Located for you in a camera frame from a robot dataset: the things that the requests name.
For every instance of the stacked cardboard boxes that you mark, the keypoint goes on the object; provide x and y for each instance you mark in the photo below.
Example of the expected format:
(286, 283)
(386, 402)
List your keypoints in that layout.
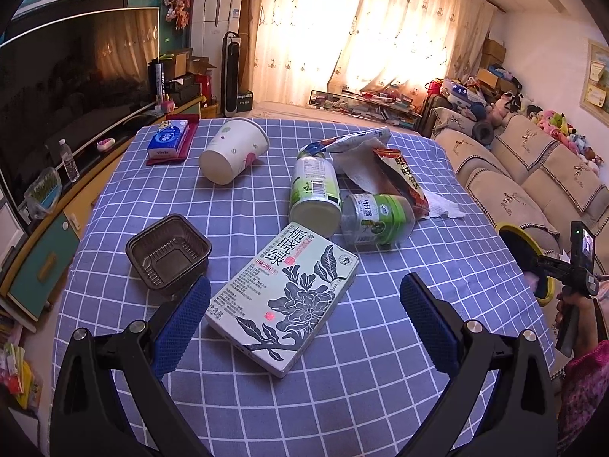
(495, 54)

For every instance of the embroidered beige curtains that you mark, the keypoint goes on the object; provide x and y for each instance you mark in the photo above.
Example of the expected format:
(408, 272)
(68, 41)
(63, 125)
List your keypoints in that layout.
(380, 33)

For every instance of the small pink white object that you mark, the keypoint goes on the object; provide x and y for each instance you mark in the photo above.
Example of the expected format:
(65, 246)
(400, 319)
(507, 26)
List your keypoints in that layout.
(105, 144)

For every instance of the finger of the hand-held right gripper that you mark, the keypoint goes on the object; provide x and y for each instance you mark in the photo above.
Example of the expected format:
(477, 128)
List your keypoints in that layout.
(549, 269)

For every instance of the red orange snack bag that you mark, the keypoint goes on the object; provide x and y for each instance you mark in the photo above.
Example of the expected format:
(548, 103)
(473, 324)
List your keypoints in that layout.
(402, 176)

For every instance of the beige covered sofa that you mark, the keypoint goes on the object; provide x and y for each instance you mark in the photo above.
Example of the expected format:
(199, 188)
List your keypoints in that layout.
(528, 185)

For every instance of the open cardboard boxes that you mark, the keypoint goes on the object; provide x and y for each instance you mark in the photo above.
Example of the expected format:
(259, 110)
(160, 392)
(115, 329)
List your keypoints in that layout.
(188, 62)

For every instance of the artificial flower bunch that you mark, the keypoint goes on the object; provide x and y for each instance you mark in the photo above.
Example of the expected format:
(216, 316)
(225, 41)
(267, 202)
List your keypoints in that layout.
(177, 2)

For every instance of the black plastic food tray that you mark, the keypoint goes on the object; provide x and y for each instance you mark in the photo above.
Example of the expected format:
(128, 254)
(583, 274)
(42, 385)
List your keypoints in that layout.
(166, 254)

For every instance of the white standing air conditioner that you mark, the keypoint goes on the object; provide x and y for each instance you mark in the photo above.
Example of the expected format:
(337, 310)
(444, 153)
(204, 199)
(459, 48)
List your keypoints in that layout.
(214, 14)

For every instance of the star print bag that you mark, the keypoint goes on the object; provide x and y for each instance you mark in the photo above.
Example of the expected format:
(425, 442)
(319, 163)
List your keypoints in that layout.
(459, 93)

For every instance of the pile of plush toys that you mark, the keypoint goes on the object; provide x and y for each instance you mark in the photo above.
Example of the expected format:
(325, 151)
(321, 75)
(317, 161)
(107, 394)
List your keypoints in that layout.
(561, 128)

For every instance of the blue tissue pack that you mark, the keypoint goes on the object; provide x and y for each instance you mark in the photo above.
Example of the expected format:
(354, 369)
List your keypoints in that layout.
(166, 140)

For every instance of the shelf of books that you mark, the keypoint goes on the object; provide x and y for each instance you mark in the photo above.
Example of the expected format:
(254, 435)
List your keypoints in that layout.
(14, 366)

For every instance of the yellow basket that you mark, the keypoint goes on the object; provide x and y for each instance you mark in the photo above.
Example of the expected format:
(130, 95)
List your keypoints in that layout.
(211, 110)

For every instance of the black yellow-rimmed trash bin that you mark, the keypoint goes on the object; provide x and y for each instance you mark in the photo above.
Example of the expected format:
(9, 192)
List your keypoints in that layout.
(516, 247)

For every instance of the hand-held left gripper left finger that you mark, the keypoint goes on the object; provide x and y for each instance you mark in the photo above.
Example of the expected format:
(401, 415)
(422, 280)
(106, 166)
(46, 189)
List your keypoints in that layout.
(183, 323)

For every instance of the green floral drink carton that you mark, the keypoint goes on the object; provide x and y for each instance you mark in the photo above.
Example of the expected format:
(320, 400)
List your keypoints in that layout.
(285, 300)

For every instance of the clear bottle green label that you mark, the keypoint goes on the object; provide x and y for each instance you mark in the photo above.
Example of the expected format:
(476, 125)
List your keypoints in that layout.
(378, 219)

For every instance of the green white plastic bottle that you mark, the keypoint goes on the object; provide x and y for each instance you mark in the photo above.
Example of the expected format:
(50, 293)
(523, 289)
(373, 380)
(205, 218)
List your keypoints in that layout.
(314, 185)

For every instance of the white tower fan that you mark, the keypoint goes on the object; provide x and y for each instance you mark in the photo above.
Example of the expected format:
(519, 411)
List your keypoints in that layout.
(231, 76)

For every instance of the white paper cup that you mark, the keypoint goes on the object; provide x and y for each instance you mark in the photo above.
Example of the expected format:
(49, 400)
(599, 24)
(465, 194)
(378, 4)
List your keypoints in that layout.
(233, 150)

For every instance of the clear glass bowl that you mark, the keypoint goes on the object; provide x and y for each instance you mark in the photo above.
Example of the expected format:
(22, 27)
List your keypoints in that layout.
(43, 193)

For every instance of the large curved television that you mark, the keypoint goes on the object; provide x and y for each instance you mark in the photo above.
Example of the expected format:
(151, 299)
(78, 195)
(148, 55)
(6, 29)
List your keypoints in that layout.
(71, 95)

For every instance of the person's right forearm pink sleeve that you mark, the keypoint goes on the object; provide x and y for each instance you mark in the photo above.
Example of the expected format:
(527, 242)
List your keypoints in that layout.
(587, 400)

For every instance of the black tube container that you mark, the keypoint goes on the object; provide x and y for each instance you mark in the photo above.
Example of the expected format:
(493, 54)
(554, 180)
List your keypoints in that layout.
(157, 81)

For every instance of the clear water bottle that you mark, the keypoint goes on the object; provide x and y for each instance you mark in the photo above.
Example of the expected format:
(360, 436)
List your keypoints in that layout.
(69, 162)

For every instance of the red canister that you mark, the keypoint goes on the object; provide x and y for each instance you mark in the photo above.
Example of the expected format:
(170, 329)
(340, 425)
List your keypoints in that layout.
(205, 88)

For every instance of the teal yellow television cabinet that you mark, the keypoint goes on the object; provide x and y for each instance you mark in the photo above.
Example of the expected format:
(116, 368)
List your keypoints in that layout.
(43, 257)

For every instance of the person's right hand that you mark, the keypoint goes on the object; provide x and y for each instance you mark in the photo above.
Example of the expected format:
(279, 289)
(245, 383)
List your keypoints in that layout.
(586, 323)

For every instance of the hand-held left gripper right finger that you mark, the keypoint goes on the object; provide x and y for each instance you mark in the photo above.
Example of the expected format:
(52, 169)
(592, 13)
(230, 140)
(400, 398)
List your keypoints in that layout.
(428, 323)

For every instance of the black flat television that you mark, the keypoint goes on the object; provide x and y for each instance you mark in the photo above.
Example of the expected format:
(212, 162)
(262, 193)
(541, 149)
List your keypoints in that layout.
(62, 9)

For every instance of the cluttered glass low table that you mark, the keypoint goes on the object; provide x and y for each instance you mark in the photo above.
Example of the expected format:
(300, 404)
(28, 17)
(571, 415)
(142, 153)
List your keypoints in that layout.
(371, 104)

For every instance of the red cloth mat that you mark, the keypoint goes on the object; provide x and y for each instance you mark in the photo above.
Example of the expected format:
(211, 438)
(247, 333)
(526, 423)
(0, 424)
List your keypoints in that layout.
(192, 140)

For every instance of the blue checked tablecloth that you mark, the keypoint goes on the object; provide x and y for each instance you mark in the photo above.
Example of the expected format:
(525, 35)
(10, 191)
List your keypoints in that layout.
(361, 404)

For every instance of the silver snack bag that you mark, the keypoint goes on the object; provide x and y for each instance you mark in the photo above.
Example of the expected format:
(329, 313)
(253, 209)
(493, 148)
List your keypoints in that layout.
(342, 142)

